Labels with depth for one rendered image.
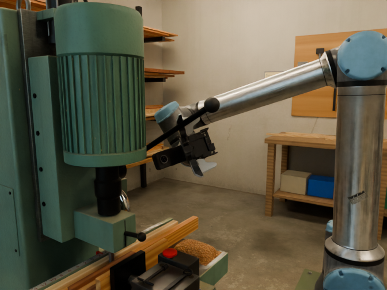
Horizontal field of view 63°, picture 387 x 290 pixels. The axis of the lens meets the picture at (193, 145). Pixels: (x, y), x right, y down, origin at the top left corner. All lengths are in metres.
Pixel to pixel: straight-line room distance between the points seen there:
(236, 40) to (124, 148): 3.66
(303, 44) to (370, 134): 3.09
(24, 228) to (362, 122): 0.85
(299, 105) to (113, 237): 3.37
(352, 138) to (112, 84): 0.59
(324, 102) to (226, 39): 1.45
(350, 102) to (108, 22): 0.60
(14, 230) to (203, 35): 3.87
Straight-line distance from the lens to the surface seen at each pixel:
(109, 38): 0.63
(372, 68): 0.87
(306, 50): 3.91
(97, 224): 0.75
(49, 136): 0.76
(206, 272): 0.85
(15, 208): 0.87
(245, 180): 4.27
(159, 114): 1.02
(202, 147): 0.81
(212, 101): 0.68
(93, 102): 0.63
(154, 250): 0.79
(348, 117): 0.89
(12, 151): 0.82
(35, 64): 0.78
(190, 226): 1.03
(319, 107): 3.86
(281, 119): 3.98
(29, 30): 0.83
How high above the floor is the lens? 1.35
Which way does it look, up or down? 10 degrees down
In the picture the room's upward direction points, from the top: straight up
